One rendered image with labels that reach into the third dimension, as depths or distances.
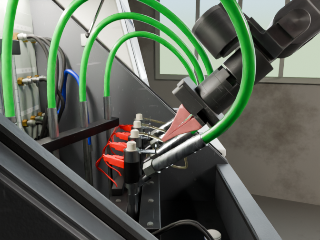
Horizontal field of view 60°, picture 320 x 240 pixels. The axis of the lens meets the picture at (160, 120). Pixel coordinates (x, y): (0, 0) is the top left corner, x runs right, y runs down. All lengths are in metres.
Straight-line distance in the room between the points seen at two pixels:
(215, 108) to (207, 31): 0.11
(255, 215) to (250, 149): 2.08
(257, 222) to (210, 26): 0.37
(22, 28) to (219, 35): 0.50
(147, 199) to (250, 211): 0.21
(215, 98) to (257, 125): 2.20
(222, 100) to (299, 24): 0.14
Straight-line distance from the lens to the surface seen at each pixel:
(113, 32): 0.82
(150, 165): 0.37
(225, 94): 0.42
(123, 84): 0.77
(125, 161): 0.48
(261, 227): 0.58
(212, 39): 0.43
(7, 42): 0.50
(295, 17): 0.43
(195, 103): 0.42
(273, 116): 2.59
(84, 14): 0.84
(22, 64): 0.75
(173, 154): 0.36
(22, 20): 0.78
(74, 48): 0.80
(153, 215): 0.52
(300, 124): 2.61
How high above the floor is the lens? 1.26
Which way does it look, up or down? 13 degrees down
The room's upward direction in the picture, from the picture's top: straight up
